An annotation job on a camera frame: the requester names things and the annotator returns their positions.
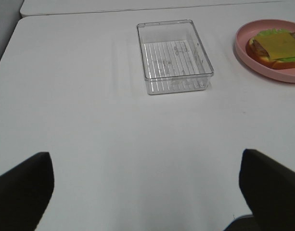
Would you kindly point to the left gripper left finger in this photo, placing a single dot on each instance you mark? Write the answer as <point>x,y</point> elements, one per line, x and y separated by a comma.
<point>25,192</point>

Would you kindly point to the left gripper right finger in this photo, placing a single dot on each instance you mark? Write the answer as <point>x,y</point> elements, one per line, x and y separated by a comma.
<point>269,190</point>

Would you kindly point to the bacon strip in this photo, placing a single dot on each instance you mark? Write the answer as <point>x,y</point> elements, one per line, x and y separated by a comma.
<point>258,49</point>

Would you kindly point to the bread slice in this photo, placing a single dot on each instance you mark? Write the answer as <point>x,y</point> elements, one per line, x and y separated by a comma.
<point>266,61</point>

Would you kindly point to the yellow cheese slice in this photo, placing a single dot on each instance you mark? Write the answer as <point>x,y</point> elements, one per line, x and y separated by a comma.
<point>278,46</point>

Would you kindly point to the green lettuce leaf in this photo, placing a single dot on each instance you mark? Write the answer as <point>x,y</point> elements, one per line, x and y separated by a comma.
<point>277,31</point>

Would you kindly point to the pink round plate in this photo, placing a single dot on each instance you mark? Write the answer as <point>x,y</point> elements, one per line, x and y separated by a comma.
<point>248,31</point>

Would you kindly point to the left clear plastic tray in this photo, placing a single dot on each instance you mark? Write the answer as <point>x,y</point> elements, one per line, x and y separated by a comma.
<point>173,57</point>

